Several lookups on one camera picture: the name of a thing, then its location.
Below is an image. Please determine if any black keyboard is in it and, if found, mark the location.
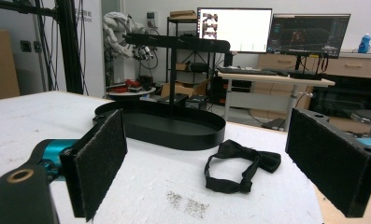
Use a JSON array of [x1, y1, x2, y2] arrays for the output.
[[217, 66, 278, 77]]

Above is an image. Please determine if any open cardboard box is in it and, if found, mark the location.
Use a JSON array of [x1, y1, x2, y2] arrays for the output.
[[160, 78, 211, 98]]

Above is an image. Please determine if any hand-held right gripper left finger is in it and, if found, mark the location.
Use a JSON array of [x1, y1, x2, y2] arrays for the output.
[[59, 108, 129, 222]]

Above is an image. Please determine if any brown cardboard panel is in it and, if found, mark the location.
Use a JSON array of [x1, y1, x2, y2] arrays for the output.
[[0, 27, 21, 103]]

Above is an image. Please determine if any blue bottle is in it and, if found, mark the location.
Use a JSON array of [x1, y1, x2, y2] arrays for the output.
[[357, 33, 371, 54]]

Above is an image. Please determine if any black shelf rack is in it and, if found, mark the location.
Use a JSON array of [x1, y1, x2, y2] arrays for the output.
[[165, 16, 220, 84]]

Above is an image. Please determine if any flat cardboard box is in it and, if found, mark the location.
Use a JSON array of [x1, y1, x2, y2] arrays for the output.
[[168, 9, 198, 21]]

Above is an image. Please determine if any red tool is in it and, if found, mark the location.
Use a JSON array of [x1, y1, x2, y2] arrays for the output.
[[123, 78, 141, 89]]

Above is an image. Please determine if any round white table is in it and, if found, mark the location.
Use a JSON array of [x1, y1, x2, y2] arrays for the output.
[[106, 86, 158, 101]]

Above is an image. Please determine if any wooden drawer cabinet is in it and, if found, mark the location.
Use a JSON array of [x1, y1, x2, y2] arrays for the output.
[[257, 51, 371, 110]]

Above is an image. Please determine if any black stand with oval tray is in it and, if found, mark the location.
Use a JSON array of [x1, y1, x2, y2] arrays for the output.
[[93, 33, 232, 152]]

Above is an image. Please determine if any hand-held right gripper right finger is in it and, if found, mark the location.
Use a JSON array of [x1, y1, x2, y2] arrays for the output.
[[285, 107, 371, 218]]

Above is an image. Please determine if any monitor with dark screen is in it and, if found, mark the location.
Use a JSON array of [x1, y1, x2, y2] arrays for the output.
[[266, 13, 351, 60]]

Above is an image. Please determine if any light wooden desk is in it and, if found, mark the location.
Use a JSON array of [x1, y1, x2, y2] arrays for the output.
[[216, 70, 336, 132]]

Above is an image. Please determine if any black metal frame post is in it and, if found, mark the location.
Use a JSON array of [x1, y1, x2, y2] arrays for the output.
[[0, 0, 85, 95]]

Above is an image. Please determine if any monitor with white screen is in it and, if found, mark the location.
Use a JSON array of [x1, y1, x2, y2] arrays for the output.
[[196, 7, 273, 54]]

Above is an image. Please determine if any black bow tie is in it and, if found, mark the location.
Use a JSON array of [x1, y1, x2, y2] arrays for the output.
[[204, 139, 282, 194]]

